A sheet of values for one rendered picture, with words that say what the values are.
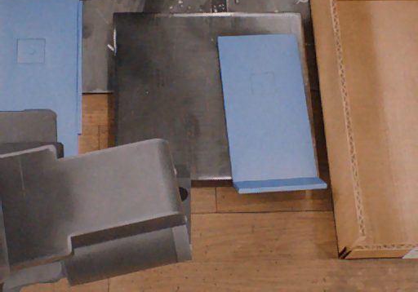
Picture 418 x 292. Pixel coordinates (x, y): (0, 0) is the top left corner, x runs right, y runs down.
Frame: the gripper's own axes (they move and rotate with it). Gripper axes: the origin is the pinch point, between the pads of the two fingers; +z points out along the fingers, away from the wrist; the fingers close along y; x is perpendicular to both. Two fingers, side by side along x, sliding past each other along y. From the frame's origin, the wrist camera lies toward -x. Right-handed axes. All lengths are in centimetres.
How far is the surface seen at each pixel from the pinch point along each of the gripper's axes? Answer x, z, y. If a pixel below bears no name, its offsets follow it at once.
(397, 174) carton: -30.4, 10.1, -3.3
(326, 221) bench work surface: -23.9, 8.6, -6.8
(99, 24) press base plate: -5.1, 18.9, 9.4
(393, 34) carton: -32.1, 17.3, 8.4
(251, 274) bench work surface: -17.3, 6.5, -10.5
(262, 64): -19.3, 13.8, 6.1
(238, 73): -17.1, 13.4, 5.3
